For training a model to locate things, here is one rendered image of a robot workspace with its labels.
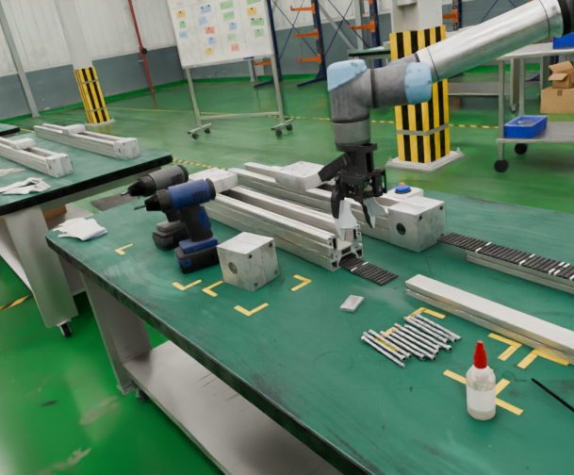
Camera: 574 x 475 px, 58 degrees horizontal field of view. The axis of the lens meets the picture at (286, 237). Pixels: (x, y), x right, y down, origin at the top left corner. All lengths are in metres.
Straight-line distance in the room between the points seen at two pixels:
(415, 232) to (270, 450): 0.76
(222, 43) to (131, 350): 5.47
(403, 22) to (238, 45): 2.85
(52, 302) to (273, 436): 1.57
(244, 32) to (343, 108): 5.90
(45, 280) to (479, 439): 2.34
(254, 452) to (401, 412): 0.84
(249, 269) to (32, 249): 1.74
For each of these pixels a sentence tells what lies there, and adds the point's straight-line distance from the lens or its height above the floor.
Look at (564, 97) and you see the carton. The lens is 6.21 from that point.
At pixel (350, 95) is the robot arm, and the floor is 1.17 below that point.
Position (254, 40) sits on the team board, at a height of 1.16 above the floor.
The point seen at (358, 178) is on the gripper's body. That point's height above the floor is 1.02.
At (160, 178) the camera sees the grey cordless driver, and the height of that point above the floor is 0.98.
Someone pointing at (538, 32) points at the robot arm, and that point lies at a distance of 1.18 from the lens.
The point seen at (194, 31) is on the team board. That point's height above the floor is 1.39.
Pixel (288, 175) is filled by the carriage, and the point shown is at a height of 0.90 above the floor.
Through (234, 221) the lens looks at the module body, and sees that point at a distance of 1.54.
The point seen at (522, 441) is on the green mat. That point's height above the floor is 0.78.
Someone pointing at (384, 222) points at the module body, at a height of 0.83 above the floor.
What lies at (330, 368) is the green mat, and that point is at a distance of 0.90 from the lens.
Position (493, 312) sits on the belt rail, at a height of 0.81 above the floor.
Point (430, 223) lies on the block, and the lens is 1.26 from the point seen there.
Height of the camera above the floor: 1.32
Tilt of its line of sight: 22 degrees down
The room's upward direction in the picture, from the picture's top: 10 degrees counter-clockwise
